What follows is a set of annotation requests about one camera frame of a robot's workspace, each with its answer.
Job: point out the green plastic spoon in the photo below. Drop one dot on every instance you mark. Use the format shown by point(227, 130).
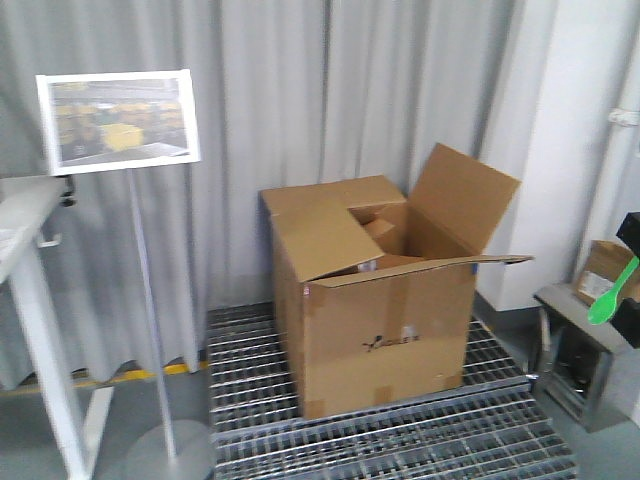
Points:
point(604, 307)

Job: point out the sign on metal stand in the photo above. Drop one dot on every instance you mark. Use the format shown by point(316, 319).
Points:
point(126, 121)

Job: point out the metal grating platform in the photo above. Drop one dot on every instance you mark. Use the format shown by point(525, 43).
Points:
point(489, 428)

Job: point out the small cardboard box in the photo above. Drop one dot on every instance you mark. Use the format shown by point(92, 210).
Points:
point(605, 263)

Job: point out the grey curtain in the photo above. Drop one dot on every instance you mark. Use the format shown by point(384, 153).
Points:
point(287, 93)

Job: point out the small metal bin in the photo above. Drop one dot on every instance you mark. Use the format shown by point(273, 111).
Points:
point(591, 371)

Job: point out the large cardboard box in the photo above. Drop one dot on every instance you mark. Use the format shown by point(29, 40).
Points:
point(374, 288)

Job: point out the white standing desk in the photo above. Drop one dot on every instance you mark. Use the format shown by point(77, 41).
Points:
point(26, 203)

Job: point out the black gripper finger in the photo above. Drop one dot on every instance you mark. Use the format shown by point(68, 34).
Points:
point(629, 232)

